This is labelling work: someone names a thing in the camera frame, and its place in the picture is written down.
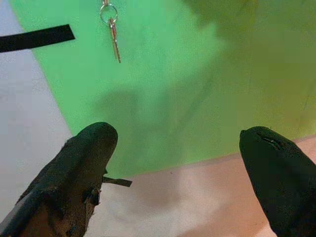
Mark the black tape strip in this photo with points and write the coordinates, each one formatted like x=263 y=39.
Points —
x=37 y=38

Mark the green board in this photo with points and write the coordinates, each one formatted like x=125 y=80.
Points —
x=172 y=74

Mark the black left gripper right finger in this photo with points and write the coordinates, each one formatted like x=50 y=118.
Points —
x=284 y=182

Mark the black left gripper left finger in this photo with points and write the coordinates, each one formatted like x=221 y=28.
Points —
x=74 y=172

